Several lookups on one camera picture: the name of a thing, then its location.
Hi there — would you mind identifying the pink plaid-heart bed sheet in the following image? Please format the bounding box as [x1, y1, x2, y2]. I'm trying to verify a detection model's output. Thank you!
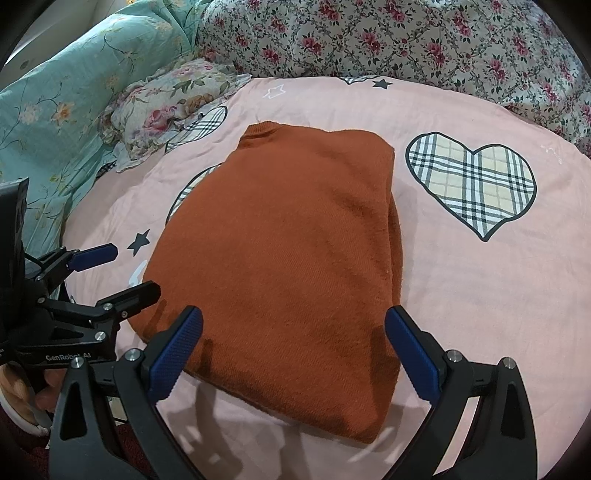
[48, 74, 591, 480]

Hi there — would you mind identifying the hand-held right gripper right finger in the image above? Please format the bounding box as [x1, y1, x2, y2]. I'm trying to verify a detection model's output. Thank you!
[385, 305, 539, 480]

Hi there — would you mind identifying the cream floral ruffled pillow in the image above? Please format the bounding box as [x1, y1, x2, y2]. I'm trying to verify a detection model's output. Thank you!
[99, 59, 254, 174]

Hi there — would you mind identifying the teal floral blanket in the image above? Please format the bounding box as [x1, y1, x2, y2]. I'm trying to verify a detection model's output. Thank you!
[0, 0, 218, 259]

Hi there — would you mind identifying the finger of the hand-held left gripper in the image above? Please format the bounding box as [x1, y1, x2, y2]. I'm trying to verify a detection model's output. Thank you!
[39, 281, 162, 344]
[24, 243, 119, 296]

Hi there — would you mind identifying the white quilt with red roses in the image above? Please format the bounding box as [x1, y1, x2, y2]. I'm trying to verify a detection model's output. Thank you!
[196, 0, 591, 155]

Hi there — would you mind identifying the person's left hand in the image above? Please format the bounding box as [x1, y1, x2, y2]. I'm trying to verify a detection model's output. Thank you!
[0, 364, 65, 428]

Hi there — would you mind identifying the rust orange knit sweater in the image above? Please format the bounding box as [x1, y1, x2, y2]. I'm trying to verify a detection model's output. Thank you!
[130, 120, 407, 445]

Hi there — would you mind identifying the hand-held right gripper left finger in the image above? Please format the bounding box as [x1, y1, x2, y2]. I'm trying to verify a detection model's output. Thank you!
[48, 305, 204, 480]

